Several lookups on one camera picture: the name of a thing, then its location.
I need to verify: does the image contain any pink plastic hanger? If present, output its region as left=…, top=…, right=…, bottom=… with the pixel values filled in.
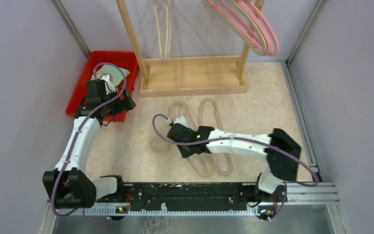
left=205, top=0, right=267, bottom=56
left=242, top=0, right=280, bottom=57
left=219, top=0, right=277, bottom=57

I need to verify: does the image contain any green folded cloth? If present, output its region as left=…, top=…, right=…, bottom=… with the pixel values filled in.
left=91, top=64, right=130, bottom=94

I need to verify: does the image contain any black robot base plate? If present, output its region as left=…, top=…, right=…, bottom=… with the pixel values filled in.
left=96, top=182, right=288, bottom=214

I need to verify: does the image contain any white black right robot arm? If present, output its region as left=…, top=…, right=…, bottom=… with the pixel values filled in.
left=167, top=117, right=301, bottom=201

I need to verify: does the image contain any red plastic bin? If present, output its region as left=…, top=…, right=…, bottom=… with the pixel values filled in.
left=65, top=50, right=139, bottom=122

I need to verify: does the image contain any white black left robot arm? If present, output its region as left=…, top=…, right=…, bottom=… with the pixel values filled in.
left=42, top=73, right=135, bottom=210

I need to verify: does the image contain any wooden hanger rack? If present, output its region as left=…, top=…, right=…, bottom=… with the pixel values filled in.
left=116, top=0, right=250, bottom=97

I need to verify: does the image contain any aluminium frame rail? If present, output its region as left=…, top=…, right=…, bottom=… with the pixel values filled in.
left=46, top=182, right=341, bottom=217

